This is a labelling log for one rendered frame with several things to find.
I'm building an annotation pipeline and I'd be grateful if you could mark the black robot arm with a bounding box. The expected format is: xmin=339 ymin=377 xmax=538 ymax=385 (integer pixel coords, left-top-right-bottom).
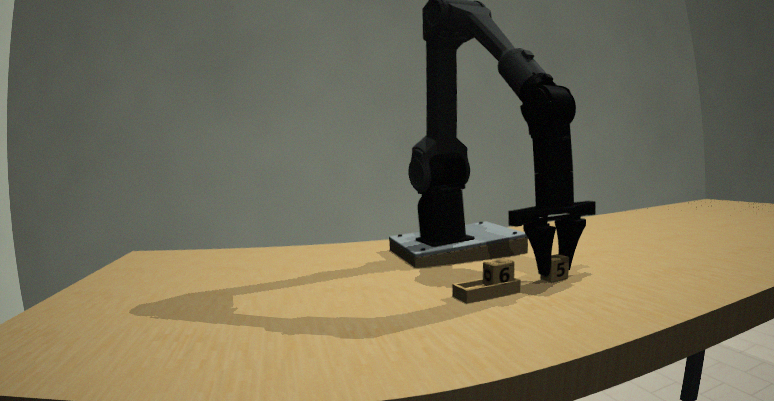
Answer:
xmin=408 ymin=0 xmax=576 ymax=247

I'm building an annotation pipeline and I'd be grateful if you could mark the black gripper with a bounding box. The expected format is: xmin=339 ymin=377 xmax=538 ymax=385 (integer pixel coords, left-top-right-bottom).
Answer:
xmin=508 ymin=172 xmax=596 ymax=276

